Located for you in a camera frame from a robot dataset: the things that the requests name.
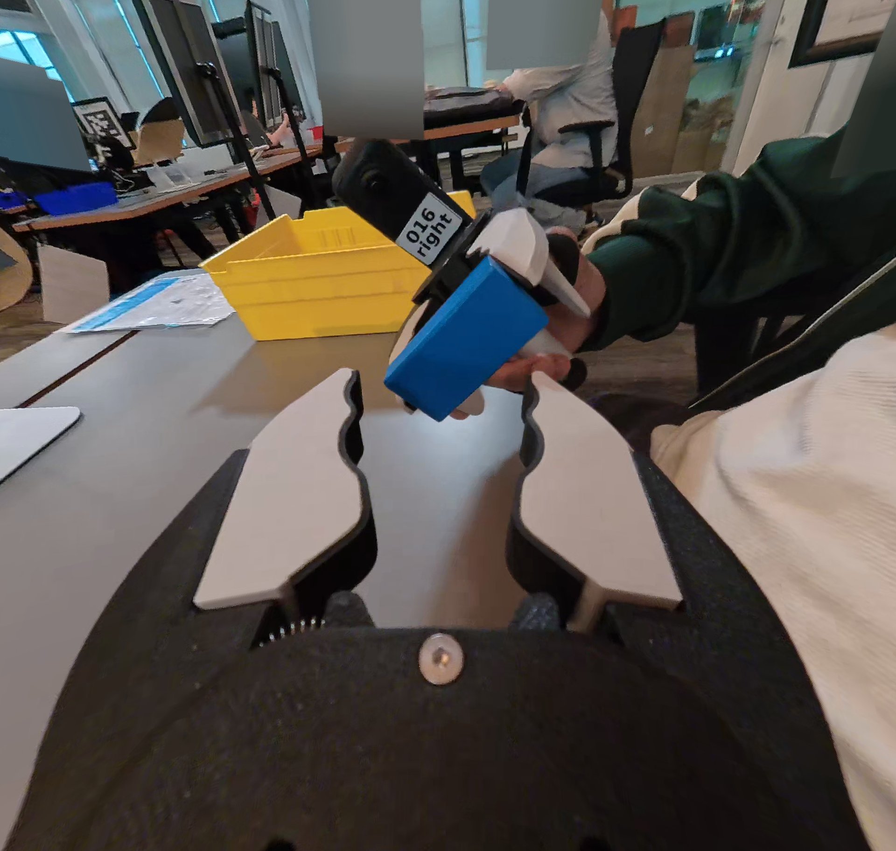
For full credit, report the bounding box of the framed marker sign on stand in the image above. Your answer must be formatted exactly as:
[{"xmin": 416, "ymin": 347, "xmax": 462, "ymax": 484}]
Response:
[{"xmin": 789, "ymin": 0, "xmax": 896, "ymax": 68}]

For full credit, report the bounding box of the brown cardboard box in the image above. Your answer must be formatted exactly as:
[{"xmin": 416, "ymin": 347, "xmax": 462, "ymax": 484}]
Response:
[{"xmin": 630, "ymin": 11, "xmax": 743, "ymax": 180}]

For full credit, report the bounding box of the grey desk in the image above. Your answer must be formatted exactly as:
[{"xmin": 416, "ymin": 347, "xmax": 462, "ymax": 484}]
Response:
[{"xmin": 0, "ymin": 319, "xmax": 533, "ymax": 810}]

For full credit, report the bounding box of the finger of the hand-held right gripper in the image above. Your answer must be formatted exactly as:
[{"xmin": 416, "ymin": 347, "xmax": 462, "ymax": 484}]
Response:
[
  {"xmin": 386, "ymin": 301, "xmax": 487, "ymax": 424},
  {"xmin": 468, "ymin": 209, "xmax": 592, "ymax": 319}
]

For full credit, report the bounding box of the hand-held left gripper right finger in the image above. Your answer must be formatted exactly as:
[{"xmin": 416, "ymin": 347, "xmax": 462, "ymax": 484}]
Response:
[{"xmin": 507, "ymin": 373, "xmax": 683, "ymax": 631}]

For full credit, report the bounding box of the white stand base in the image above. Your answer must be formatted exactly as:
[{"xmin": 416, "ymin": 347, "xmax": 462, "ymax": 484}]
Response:
[{"xmin": 0, "ymin": 406, "xmax": 83, "ymax": 484}]

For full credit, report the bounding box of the white printed sheet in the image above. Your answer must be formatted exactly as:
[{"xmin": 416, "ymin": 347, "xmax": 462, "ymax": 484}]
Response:
[{"xmin": 59, "ymin": 273, "xmax": 235, "ymax": 334}]

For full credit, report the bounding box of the person's right hand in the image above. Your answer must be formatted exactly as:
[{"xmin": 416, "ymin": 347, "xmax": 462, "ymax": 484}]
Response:
[{"xmin": 483, "ymin": 259, "xmax": 608, "ymax": 393}]

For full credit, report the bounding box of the black monitor on stand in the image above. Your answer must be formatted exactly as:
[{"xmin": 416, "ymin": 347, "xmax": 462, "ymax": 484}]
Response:
[
  {"xmin": 126, "ymin": 0, "xmax": 274, "ymax": 222},
  {"xmin": 245, "ymin": 0, "xmax": 330, "ymax": 215}
]

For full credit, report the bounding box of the blue storage bin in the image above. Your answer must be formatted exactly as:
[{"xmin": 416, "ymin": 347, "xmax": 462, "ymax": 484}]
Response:
[{"xmin": 34, "ymin": 181, "xmax": 119, "ymax": 216}]

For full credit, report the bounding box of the wooden office desk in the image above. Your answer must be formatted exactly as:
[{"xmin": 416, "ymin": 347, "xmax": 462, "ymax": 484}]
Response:
[
  {"xmin": 14, "ymin": 140, "xmax": 351, "ymax": 271},
  {"xmin": 336, "ymin": 112, "xmax": 526, "ymax": 180}
]

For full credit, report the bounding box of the blue rectangular block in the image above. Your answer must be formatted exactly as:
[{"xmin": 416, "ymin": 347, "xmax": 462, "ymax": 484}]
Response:
[{"xmin": 384, "ymin": 256, "xmax": 550, "ymax": 423}]

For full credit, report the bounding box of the black bag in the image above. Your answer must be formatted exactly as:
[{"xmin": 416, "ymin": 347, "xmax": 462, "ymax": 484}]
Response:
[{"xmin": 423, "ymin": 86, "xmax": 526, "ymax": 127}]

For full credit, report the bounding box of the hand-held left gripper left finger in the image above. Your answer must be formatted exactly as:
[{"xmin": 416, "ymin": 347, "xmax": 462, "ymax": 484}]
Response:
[{"xmin": 192, "ymin": 367, "xmax": 379, "ymax": 613}]

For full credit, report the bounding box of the yellow plastic bin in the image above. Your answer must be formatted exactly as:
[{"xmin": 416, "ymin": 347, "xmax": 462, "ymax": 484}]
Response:
[{"xmin": 199, "ymin": 189, "xmax": 477, "ymax": 342}]

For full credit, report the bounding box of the black office chair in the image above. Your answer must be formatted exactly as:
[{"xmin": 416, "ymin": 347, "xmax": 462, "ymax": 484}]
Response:
[{"xmin": 514, "ymin": 17, "xmax": 666, "ymax": 211}]

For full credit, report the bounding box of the small marker board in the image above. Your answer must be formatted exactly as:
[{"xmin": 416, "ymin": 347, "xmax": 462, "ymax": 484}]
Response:
[{"xmin": 72, "ymin": 97, "xmax": 137, "ymax": 159}]

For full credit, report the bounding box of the person's right forearm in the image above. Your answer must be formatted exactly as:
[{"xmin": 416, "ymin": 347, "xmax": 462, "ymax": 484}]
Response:
[{"xmin": 581, "ymin": 123, "xmax": 896, "ymax": 351}]

